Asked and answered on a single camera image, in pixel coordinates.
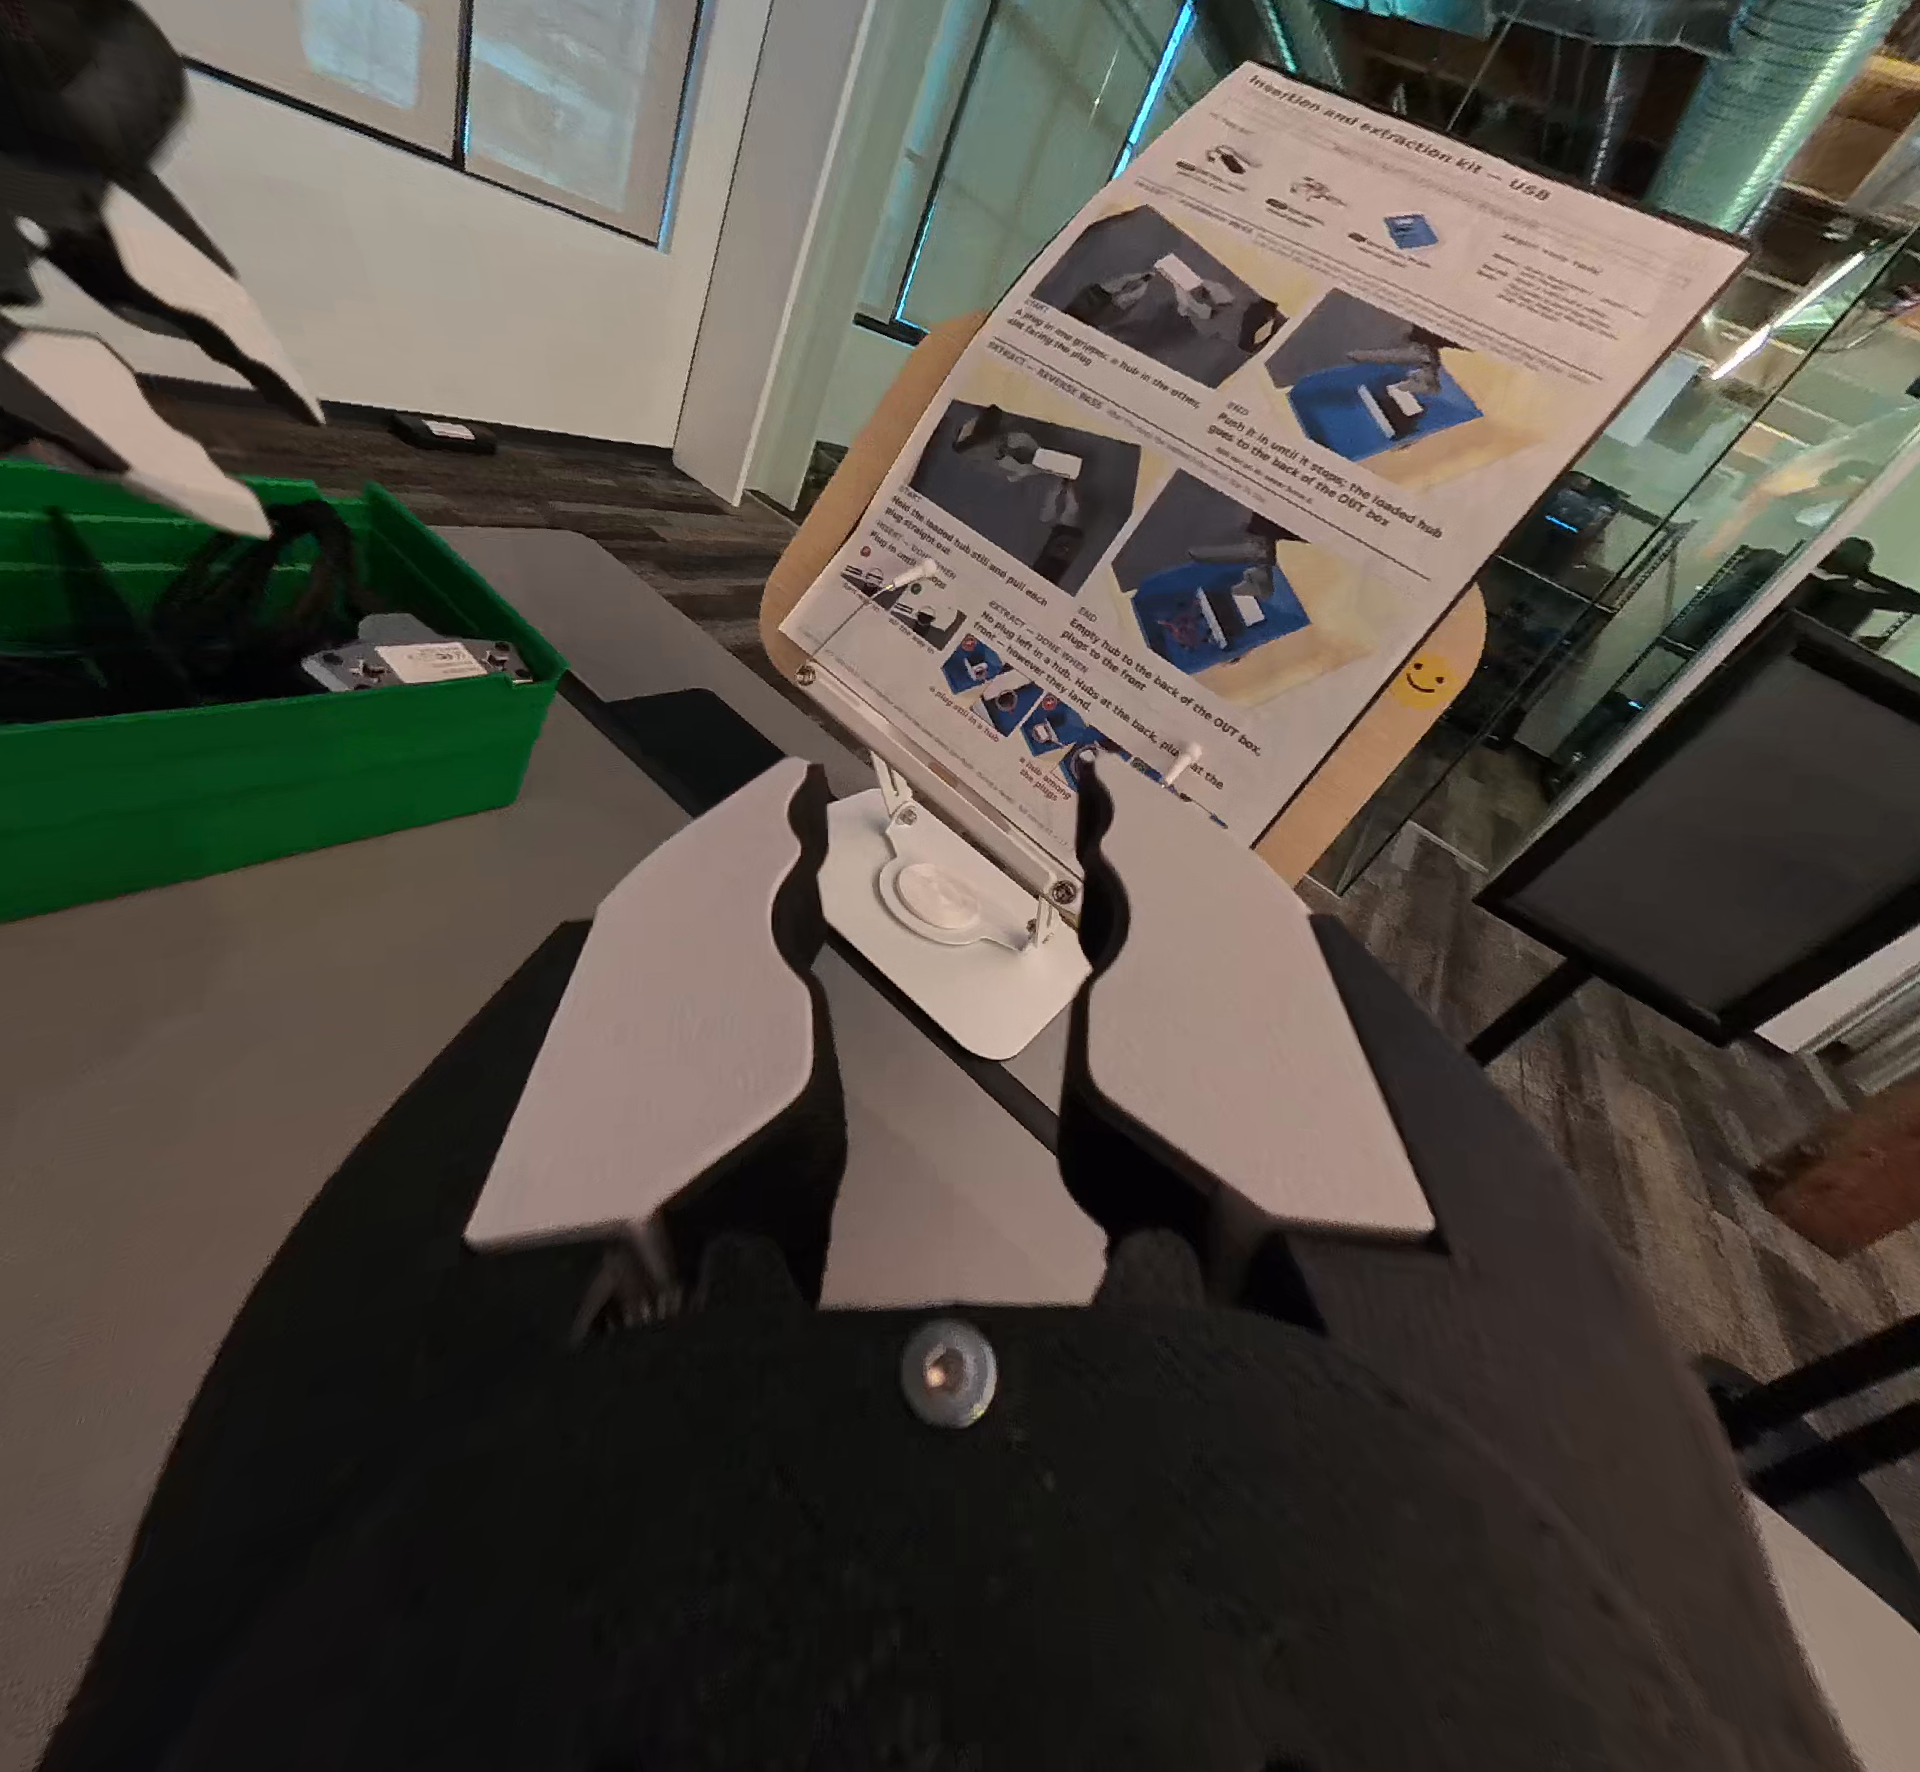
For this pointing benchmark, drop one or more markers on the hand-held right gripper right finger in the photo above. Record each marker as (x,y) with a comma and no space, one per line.
(1245,1053)

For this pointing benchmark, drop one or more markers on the silver ventilation duct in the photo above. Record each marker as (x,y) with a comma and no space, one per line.
(1800,63)

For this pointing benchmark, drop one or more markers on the black monitor on stand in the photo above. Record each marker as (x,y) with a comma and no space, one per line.
(1726,843)

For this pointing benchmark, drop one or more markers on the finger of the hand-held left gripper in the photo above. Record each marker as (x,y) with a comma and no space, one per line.
(121,423)
(217,296)

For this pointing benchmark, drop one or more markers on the printed instruction sheet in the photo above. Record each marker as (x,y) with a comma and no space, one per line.
(1261,393)

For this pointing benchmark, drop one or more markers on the white stand base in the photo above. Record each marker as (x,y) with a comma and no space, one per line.
(945,947)

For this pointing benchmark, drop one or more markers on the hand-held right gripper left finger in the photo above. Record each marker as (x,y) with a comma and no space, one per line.
(646,1053)

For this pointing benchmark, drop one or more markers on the small black floor object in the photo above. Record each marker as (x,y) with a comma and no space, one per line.
(441,430)

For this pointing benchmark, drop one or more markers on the silver port hub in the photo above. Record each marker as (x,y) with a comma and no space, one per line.
(422,658)

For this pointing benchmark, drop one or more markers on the black mat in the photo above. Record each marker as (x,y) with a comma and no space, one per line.
(696,748)

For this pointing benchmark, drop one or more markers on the green plastic bin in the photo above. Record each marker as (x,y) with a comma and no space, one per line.
(273,782)

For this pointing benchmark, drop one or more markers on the yellow smiley sticker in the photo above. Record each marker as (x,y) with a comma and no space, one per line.
(1427,675)

